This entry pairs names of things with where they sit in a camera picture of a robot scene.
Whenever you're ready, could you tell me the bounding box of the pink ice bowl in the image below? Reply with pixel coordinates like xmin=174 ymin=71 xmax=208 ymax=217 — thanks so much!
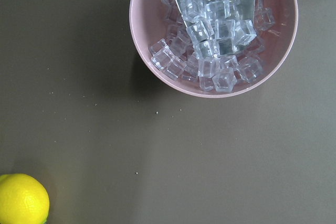
xmin=129 ymin=0 xmax=299 ymax=99

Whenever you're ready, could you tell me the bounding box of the metal ice scoop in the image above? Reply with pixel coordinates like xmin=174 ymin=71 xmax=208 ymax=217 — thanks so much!
xmin=175 ymin=0 xmax=256 ymax=59

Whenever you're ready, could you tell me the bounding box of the yellow lemon near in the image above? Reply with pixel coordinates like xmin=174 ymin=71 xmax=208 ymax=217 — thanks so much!
xmin=1 ymin=174 xmax=50 ymax=223

